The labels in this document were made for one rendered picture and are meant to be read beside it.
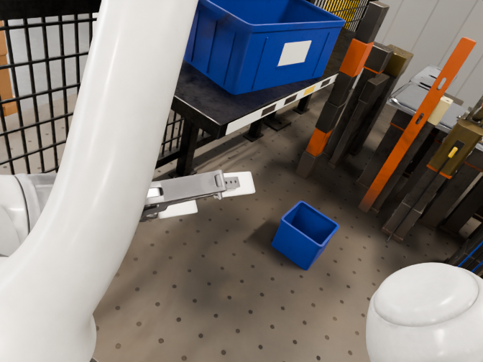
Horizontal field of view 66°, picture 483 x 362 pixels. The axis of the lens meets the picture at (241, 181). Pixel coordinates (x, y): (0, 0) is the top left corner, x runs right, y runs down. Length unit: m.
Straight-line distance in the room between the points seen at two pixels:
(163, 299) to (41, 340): 0.51
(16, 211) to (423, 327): 0.39
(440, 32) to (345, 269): 2.18
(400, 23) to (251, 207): 2.16
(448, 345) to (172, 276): 0.53
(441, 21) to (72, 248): 2.77
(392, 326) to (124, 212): 0.29
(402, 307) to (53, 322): 0.31
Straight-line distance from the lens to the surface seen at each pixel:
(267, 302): 0.80
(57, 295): 0.24
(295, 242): 0.84
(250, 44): 0.68
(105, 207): 0.22
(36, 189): 0.40
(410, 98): 1.12
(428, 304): 0.41
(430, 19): 2.87
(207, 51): 0.74
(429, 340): 0.40
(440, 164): 0.97
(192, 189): 0.42
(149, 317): 0.73
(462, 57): 0.94
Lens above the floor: 1.34
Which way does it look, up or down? 38 degrees down
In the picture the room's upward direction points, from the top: 18 degrees clockwise
